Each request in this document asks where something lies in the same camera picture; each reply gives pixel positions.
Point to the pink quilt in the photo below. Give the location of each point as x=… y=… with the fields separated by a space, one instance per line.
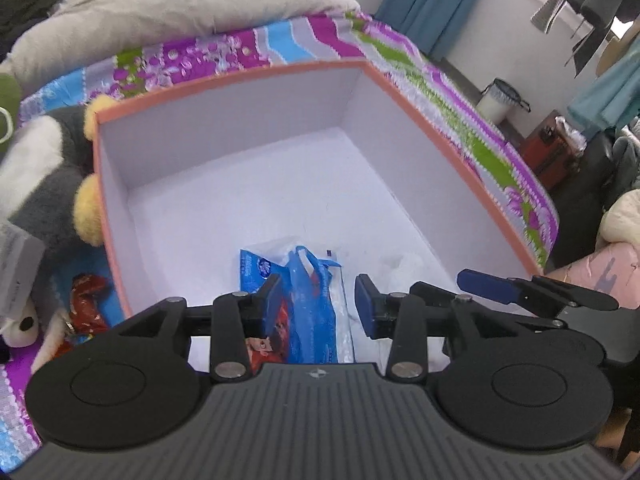
x=590 y=265

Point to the red-brown cabinet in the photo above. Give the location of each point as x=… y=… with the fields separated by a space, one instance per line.
x=547 y=155

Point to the grey knit hanging garment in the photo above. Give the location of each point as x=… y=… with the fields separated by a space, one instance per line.
x=549 y=10

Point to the white tissue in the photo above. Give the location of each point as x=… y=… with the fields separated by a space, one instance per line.
x=405 y=265

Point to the orange-rimmed white storage box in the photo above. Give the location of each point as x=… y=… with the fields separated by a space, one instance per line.
x=250 y=160

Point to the grey printed plastic packet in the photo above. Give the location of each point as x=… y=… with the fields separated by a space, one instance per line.
x=17 y=270

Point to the black clothes pile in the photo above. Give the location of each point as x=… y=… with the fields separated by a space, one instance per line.
x=25 y=5

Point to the red foil candy wrapper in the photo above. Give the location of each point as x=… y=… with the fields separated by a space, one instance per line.
x=90 y=305

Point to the grey duvet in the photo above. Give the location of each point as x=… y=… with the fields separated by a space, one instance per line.
x=175 y=0

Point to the black hanging garment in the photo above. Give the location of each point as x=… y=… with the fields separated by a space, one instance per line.
x=590 y=45

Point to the teal hanging garment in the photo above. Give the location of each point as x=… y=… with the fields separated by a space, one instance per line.
x=610 y=95

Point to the grey white penguin plush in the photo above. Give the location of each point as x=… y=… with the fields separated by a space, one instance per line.
x=45 y=195

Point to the white trash bin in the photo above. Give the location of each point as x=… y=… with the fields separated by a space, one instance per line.
x=492 y=105

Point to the green plush toy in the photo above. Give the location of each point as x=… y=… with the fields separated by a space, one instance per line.
x=7 y=91

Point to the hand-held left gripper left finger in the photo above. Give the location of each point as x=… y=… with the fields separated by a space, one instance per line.
x=272 y=305

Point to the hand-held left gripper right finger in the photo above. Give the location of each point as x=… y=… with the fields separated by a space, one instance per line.
x=364 y=305

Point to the clear plastic bag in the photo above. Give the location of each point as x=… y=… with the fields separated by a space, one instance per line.
x=572 y=135

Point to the cream plush cushion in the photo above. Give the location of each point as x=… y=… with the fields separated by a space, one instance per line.
x=622 y=220

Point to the colourful patterned bed sheet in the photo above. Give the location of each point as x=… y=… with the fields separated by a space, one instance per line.
x=450 y=110

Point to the blue plastic snack packet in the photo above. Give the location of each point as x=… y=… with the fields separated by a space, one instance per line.
x=310 y=330

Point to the blue curtain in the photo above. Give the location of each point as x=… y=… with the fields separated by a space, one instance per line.
x=430 y=0

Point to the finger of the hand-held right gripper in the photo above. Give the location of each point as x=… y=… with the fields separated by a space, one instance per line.
x=487 y=284

